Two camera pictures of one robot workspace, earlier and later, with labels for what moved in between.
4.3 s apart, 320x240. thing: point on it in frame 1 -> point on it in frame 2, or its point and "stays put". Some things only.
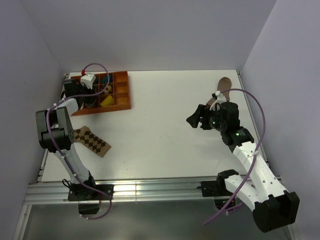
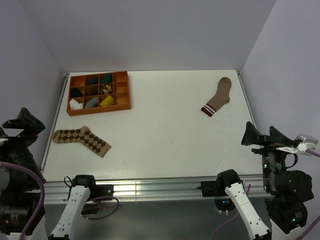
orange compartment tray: (113, 93) stays put
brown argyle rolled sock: (108, 89) stays put
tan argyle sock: (85, 136) stays put
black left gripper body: (83, 90) -> (16, 150)
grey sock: (94, 105) stays put
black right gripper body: (211, 120) -> (272, 159)
